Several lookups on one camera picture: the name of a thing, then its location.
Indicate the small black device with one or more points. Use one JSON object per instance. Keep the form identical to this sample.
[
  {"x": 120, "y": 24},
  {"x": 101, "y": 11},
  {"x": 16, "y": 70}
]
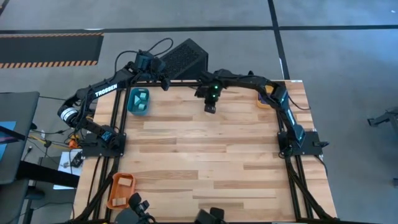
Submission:
[{"x": 76, "y": 160}]

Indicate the black side desk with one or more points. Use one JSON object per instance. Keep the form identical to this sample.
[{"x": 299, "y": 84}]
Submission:
[{"x": 18, "y": 105}]

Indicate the grey chair base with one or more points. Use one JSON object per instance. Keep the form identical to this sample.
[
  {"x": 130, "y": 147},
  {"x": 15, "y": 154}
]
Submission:
[{"x": 385, "y": 119}]

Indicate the white paper sheet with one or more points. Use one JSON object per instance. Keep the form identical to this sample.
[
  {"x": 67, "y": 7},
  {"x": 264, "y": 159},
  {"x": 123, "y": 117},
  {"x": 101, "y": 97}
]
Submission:
[{"x": 63, "y": 157}]

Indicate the yellow plastic bin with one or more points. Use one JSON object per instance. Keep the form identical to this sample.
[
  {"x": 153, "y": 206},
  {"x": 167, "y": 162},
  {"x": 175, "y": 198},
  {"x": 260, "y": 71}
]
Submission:
[{"x": 260, "y": 106}]

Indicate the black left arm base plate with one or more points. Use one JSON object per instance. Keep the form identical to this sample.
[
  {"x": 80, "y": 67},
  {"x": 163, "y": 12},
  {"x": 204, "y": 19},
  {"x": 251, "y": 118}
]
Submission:
[{"x": 93, "y": 152}]

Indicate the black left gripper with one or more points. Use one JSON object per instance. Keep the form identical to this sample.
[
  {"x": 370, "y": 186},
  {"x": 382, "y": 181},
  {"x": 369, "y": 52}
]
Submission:
[{"x": 149, "y": 65}]

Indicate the black aluminium table frame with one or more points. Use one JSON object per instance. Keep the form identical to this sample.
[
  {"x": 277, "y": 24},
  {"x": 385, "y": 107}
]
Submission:
[{"x": 180, "y": 84}]

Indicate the small orange object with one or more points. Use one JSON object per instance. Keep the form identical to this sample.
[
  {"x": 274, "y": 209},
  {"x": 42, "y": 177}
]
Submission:
[{"x": 73, "y": 144}]

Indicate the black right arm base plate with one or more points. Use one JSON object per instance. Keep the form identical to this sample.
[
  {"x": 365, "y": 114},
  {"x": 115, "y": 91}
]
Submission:
[{"x": 311, "y": 147}]

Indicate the blue screen tablet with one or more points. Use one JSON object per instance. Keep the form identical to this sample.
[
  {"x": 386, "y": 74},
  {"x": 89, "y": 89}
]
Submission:
[{"x": 7, "y": 125}]

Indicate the orange plastic bin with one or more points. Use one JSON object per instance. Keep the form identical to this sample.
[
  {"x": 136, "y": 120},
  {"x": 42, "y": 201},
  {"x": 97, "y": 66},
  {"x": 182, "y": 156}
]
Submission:
[{"x": 124, "y": 193}]

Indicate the black desk support beam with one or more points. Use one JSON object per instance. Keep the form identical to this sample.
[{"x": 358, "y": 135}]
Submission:
[{"x": 46, "y": 174}]

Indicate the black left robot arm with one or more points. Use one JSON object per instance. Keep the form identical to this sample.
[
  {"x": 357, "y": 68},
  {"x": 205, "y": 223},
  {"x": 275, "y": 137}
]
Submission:
[{"x": 105, "y": 90}]

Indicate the black perforated computer case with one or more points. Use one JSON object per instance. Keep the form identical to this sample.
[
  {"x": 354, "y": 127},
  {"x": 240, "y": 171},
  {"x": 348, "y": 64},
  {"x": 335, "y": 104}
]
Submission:
[{"x": 189, "y": 59}]

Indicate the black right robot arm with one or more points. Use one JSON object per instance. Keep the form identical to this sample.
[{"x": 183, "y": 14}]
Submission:
[{"x": 248, "y": 81}]

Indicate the black hazard-striped floor mat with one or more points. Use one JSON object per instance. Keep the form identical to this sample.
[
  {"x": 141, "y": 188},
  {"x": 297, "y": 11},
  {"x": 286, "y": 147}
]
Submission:
[{"x": 46, "y": 49}]

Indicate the teal plastic bin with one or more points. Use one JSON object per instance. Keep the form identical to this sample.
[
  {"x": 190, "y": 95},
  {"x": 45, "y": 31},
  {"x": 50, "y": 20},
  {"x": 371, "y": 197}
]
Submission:
[{"x": 132, "y": 109}]

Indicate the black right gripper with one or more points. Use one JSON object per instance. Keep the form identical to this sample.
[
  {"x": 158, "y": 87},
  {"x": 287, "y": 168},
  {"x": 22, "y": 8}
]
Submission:
[{"x": 211, "y": 88}]

